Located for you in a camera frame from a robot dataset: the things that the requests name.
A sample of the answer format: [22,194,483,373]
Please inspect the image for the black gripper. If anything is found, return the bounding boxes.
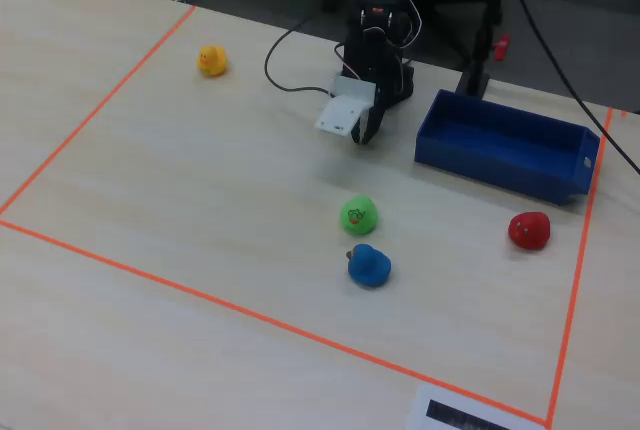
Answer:
[342,32,401,146]

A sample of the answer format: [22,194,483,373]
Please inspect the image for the green rubber duck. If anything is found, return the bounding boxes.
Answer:
[340,194,379,237]

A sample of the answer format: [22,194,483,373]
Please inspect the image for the blue plastic box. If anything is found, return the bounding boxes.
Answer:
[413,88,601,206]

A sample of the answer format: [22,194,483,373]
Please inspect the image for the blue rubber duck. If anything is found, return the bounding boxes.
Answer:
[345,243,393,287]

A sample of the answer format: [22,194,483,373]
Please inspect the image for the yellow rubber duck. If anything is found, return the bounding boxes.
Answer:
[197,45,229,78]

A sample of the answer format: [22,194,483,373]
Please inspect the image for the red rubber duck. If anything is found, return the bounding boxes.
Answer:
[507,211,552,251]

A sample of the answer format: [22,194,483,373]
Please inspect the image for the small black red device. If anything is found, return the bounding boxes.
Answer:
[455,0,514,98]

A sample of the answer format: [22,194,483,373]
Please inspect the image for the red clamp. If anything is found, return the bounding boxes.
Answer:
[492,33,512,62]

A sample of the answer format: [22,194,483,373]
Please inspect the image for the orange tape strip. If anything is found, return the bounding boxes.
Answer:
[0,219,550,426]
[0,5,197,216]
[544,107,615,429]

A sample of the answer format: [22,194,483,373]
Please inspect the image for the white paper with black bar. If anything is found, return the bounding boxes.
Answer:
[407,383,546,430]

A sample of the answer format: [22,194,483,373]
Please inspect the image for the white camera box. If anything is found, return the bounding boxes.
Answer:
[313,75,378,139]

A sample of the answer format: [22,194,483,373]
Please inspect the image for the black camera cable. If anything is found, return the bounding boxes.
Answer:
[263,14,346,97]

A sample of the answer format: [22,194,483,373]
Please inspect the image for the white and red servo wires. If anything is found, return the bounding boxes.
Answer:
[362,0,424,96]

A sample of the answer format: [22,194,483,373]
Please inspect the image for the long black cable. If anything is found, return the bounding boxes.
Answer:
[508,0,640,175]

